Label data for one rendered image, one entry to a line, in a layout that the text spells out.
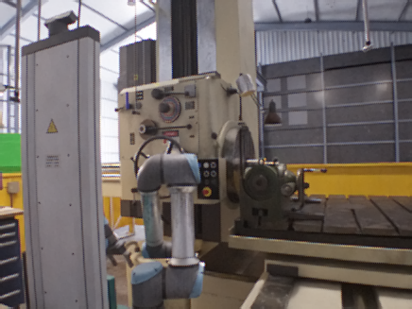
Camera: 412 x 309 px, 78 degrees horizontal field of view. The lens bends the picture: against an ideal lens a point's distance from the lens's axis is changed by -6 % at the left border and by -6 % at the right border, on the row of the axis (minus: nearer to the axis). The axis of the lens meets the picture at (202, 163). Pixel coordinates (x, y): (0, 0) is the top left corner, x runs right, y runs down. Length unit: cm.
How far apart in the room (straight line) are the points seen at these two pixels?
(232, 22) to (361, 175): 253
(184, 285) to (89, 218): 40
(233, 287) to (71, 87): 146
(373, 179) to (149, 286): 339
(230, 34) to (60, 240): 210
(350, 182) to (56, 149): 355
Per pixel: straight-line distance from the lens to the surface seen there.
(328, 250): 145
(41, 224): 111
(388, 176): 401
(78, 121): 95
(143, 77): 291
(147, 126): 188
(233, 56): 247
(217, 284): 189
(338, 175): 395
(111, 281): 104
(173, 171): 100
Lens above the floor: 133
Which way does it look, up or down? 1 degrees down
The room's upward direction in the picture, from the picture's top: 2 degrees counter-clockwise
